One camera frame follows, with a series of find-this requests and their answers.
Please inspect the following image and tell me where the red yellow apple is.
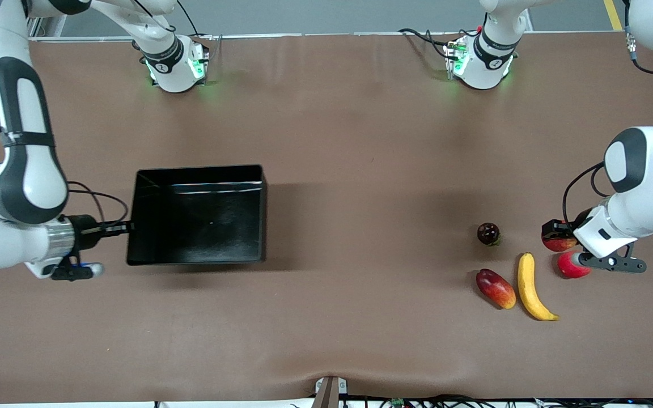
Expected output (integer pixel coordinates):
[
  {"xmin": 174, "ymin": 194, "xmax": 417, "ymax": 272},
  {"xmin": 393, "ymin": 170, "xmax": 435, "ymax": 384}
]
[{"xmin": 542, "ymin": 233, "xmax": 580, "ymax": 253}]

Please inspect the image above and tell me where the yellow banana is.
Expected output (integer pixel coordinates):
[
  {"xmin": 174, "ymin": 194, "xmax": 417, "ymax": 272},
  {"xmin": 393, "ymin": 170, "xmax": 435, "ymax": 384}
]
[{"xmin": 518, "ymin": 253, "xmax": 560, "ymax": 322}]

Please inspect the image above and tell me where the black plastic box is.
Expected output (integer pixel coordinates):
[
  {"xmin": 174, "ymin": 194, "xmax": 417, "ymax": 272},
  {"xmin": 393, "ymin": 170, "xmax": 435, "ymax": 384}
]
[{"xmin": 126, "ymin": 164, "xmax": 268, "ymax": 266}]

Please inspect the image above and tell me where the deep red apple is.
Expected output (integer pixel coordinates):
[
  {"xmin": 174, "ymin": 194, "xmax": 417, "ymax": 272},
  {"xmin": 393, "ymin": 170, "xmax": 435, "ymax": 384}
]
[{"xmin": 557, "ymin": 251, "xmax": 592, "ymax": 279}]

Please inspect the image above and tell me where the red yellow mango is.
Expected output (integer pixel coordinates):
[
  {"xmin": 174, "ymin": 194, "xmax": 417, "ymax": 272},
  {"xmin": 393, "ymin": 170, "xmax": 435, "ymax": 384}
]
[{"xmin": 476, "ymin": 269, "xmax": 517, "ymax": 310}]

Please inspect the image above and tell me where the yellow floor tape strip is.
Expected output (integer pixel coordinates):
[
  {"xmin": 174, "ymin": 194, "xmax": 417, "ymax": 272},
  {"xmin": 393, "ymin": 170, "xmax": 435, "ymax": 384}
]
[{"xmin": 603, "ymin": 0, "xmax": 625, "ymax": 32}]

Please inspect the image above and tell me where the brown table cover mat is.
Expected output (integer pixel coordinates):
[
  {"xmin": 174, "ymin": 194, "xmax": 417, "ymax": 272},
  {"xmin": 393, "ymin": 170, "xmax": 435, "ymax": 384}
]
[{"xmin": 0, "ymin": 31, "xmax": 653, "ymax": 404}]

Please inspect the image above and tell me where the black right arm base cable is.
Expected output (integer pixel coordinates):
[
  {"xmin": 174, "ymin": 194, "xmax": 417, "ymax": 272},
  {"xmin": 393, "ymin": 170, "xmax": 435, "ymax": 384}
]
[{"xmin": 175, "ymin": 0, "xmax": 200, "ymax": 37}]

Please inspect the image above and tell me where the black arm base cable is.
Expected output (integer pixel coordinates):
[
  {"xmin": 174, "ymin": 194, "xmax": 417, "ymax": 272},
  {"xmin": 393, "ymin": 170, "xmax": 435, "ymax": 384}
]
[
  {"xmin": 398, "ymin": 27, "xmax": 453, "ymax": 60},
  {"xmin": 175, "ymin": 0, "xmax": 200, "ymax": 37}
]

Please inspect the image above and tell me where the black left arm base cable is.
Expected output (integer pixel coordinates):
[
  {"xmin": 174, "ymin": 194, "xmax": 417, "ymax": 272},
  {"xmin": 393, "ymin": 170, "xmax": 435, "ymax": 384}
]
[{"xmin": 398, "ymin": 27, "xmax": 453, "ymax": 60}]

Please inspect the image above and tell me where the silver table edge rail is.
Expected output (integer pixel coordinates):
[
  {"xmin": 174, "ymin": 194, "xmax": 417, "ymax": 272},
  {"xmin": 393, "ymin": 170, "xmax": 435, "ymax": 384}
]
[{"xmin": 29, "ymin": 31, "xmax": 633, "ymax": 43}]

